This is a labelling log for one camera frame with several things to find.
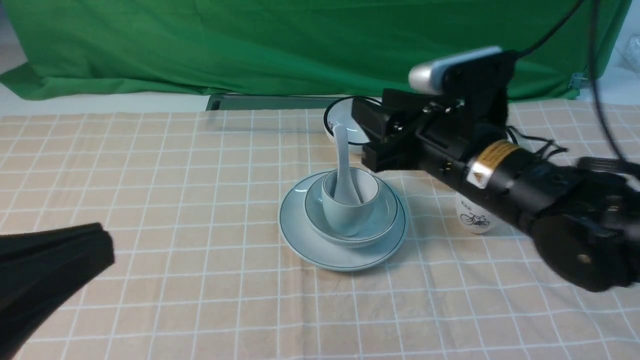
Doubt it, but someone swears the pale blue ceramic spoon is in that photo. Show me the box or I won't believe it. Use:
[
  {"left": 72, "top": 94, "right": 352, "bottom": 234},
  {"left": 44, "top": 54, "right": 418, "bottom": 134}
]
[{"left": 333, "top": 124, "right": 362, "bottom": 206}]

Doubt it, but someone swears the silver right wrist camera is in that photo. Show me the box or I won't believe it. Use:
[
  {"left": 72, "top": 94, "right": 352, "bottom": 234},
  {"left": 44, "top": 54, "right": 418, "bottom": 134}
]
[{"left": 407, "top": 46, "right": 519, "bottom": 99}]

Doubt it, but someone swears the pale blue wide bowl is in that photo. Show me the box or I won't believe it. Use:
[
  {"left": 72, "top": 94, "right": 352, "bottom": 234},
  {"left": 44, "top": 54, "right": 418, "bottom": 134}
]
[{"left": 304, "top": 175, "right": 399, "bottom": 249}]

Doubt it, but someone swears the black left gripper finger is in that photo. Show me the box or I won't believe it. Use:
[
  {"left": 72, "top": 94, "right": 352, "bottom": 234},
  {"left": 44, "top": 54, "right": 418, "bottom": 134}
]
[{"left": 0, "top": 223, "right": 115, "bottom": 360}]

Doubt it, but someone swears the beige checkered tablecloth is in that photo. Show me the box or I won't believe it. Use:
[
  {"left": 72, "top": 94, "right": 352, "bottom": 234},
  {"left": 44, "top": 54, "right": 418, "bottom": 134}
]
[{"left": 0, "top": 110, "right": 640, "bottom": 360}]

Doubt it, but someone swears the pale blue flat plate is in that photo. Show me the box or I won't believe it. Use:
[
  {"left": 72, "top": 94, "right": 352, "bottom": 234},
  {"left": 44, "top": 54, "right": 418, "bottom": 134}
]
[{"left": 278, "top": 171, "right": 409, "bottom": 272}]

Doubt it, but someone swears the white bowl with black rim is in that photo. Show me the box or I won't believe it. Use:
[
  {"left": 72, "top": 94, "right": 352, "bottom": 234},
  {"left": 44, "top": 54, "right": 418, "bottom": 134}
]
[{"left": 323, "top": 96, "right": 382, "bottom": 155}]

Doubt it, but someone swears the metal backdrop clamp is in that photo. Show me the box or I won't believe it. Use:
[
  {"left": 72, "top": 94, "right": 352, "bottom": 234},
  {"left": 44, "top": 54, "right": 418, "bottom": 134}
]
[{"left": 568, "top": 72, "right": 591, "bottom": 91}]

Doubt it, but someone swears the small black-rimmed white cup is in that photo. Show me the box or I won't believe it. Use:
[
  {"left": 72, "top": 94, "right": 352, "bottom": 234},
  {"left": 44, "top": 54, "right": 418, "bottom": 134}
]
[{"left": 455, "top": 193, "right": 499, "bottom": 235}]

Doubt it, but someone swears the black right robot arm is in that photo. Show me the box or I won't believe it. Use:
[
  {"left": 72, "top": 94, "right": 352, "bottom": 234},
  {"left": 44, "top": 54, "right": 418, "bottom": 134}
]
[{"left": 351, "top": 88, "right": 639, "bottom": 293}]

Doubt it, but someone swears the green backdrop cloth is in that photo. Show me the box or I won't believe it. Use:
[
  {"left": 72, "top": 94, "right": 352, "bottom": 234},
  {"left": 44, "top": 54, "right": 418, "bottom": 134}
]
[{"left": 0, "top": 0, "right": 632, "bottom": 101}]

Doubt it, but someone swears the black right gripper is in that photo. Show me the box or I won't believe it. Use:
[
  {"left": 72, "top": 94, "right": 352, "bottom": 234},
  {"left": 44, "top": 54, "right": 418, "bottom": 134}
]
[{"left": 351, "top": 89, "right": 506, "bottom": 186}]

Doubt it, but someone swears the black right camera cable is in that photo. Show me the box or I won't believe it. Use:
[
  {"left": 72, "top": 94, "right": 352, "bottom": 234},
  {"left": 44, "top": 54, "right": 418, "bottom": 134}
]
[{"left": 520, "top": 0, "right": 640, "bottom": 171}]

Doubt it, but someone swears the pale blue cup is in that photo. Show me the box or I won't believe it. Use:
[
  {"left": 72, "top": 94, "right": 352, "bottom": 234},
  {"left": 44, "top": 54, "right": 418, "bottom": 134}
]
[{"left": 320, "top": 167, "right": 382, "bottom": 237}]

